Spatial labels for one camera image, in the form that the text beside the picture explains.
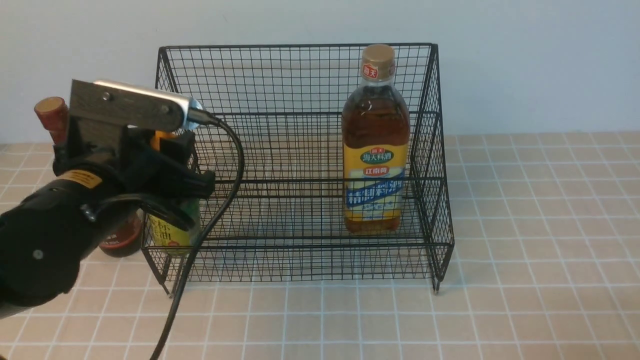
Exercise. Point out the dark soy sauce bottle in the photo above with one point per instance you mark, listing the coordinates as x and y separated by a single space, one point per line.
52 113

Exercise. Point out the small yellow-capped sesame oil bottle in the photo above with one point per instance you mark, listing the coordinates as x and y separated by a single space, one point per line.
173 239

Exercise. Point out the black wire mesh shelf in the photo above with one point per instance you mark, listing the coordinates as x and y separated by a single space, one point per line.
287 221

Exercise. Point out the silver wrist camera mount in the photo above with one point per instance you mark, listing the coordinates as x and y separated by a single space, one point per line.
102 114

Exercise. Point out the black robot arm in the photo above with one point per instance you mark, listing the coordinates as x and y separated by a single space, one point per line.
43 241

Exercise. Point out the amber cooking wine bottle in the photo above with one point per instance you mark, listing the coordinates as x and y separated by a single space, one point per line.
375 143

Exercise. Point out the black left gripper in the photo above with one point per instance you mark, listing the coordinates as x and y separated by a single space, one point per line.
121 169

